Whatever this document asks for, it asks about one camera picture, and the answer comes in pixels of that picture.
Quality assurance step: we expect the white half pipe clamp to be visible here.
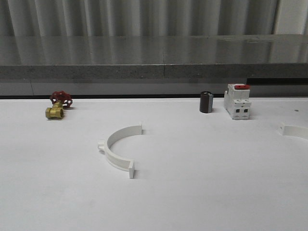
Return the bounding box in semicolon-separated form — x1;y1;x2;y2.
97;122;143;180
278;123;308;140

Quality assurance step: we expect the dark cylindrical capacitor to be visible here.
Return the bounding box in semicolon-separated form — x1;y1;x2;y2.
199;91;214;114

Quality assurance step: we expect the brass valve red handwheel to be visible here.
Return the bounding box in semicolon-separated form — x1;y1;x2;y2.
45;91;73;119

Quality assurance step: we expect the grey stone counter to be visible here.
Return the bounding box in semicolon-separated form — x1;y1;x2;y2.
0;35;308;83

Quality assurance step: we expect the white pleated curtain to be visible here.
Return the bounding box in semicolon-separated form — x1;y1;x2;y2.
0;0;279;36

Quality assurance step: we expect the white circuit breaker red switch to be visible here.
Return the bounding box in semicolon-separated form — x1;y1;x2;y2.
224;84;251;120

